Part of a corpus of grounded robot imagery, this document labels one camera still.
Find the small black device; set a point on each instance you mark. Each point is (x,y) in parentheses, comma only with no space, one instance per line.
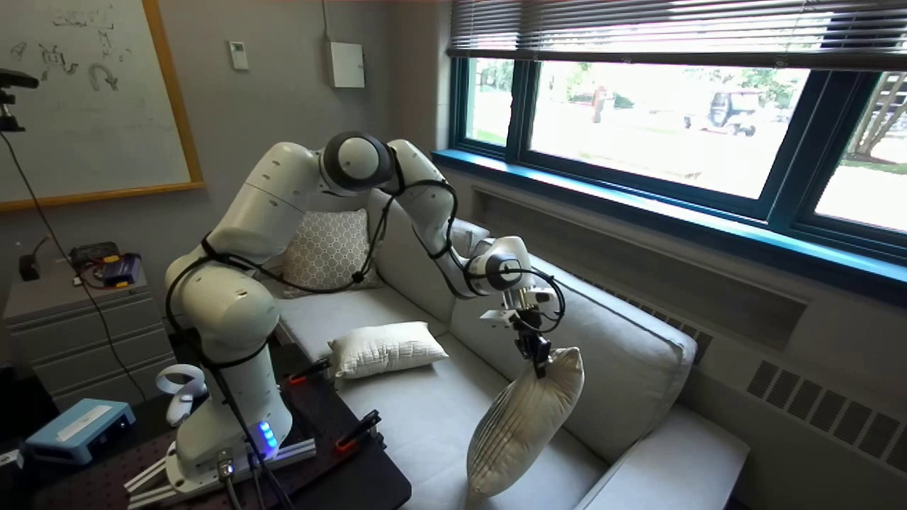
(30,269)

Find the dark window blinds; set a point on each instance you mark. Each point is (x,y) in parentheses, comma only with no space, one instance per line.
(662,29)

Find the parked dark vehicle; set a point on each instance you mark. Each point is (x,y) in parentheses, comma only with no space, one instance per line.
(735,111)

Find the black robot table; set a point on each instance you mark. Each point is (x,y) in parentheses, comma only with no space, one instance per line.
(370,483)

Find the grey drawer cabinet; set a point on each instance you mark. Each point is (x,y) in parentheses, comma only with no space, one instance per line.
(76,342)

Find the white cloth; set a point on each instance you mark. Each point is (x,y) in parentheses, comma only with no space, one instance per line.
(386,349)

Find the teal framed window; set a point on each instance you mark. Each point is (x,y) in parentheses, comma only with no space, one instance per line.
(662,131)

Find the white wall box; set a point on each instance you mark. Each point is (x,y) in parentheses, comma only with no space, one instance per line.
(348,64)

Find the black electronics box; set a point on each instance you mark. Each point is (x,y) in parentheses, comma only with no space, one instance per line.
(108,269)

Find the wood framed whiteboard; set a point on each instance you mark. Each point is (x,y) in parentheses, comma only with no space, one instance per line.
(85,95)

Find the light grey two-seat sofa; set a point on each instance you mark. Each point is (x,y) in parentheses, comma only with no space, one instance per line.
(604,349)

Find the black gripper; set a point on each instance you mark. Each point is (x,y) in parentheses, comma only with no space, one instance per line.
(528,332)

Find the white mug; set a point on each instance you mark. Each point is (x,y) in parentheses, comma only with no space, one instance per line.
(179,412)

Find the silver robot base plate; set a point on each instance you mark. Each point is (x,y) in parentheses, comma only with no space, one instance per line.
(294,451)

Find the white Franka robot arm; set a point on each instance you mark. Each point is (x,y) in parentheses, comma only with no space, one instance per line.
(274,199)

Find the white ribbed cushion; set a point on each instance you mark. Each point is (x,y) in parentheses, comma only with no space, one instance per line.
(526,425)

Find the light blue box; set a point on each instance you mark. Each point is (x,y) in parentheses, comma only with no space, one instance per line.
(80,428)

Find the grey sofa back cushion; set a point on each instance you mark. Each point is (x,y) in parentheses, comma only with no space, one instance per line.
(400,269)
(614,349)

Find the black camera on tripod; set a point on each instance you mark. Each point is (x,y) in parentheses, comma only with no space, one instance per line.
(13,80)

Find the grey radiator cover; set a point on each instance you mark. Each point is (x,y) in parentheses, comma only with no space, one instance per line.
(822,414)

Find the red black clamp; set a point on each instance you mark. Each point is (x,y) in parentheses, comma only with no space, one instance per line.
(359,428)
(307,371)

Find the white wall thermostat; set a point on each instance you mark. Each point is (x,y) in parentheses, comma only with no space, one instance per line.
(239,54)

